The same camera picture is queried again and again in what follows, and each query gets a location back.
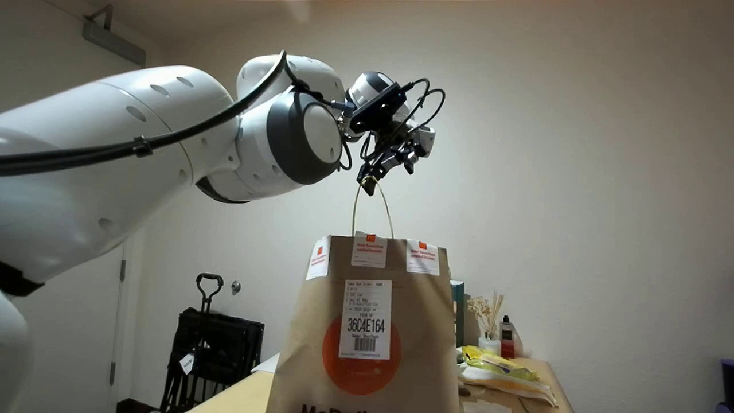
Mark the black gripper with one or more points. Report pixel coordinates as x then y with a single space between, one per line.
390 145

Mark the brown McDelivery paper bag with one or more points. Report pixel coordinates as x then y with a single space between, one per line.
367 360

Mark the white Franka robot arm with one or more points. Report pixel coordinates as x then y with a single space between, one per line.
115 161

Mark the teal donut print gift bag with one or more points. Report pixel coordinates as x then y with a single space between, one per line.
460 312

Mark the reed sticks in glass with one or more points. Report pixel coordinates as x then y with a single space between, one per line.
488 312

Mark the small red sauce bottle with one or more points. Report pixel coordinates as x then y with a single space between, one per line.
507 341

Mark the yellow green snack packet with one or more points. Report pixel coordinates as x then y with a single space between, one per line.
497 362

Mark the black folding cart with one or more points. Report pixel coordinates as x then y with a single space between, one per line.
215 345

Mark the white snack packet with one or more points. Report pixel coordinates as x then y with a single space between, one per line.
507 387

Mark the grey door closer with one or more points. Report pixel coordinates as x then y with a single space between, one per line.
115 39

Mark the white door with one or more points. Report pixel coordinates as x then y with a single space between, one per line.
76 337

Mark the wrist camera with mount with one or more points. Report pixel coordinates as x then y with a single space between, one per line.
379 111

